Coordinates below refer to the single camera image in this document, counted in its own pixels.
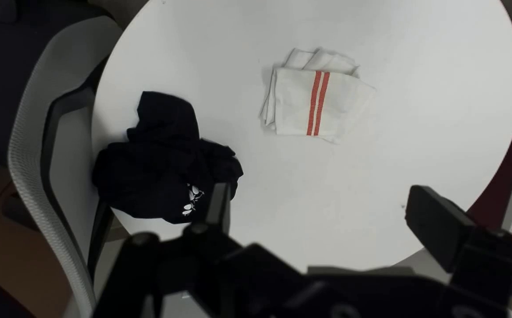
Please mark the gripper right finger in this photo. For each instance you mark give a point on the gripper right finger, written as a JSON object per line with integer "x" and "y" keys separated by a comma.
{"x": 459, "y": 234}

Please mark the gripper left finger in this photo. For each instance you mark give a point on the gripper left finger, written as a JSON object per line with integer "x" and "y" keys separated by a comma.
{"x": 203, "y": 251}

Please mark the black t-shirt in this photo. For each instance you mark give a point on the black t-shirt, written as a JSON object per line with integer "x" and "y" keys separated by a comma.
{"x": 163, "y": 163}

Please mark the grey office chair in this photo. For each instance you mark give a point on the grey office chair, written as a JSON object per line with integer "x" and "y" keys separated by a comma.
{"x": 48, "y": 145}

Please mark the white towel with red stripes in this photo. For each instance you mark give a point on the white towel with red stripes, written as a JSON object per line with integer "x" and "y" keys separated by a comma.
{"x": 313, "y": 99}

